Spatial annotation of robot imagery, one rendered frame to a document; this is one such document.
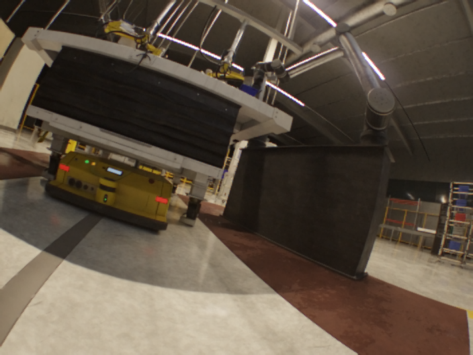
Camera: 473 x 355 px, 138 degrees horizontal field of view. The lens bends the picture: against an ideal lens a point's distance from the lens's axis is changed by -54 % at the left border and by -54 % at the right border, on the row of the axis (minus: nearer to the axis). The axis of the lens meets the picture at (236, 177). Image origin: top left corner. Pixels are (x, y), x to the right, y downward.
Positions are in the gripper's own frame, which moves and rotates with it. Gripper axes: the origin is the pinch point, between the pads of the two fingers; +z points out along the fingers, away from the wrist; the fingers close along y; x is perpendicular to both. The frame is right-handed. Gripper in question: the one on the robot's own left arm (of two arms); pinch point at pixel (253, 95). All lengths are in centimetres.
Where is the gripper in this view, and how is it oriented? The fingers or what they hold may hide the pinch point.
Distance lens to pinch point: 182.8
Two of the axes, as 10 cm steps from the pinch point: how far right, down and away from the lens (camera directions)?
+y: -9.2, -3.0, -2.5
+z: -2.9, 9.6, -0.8
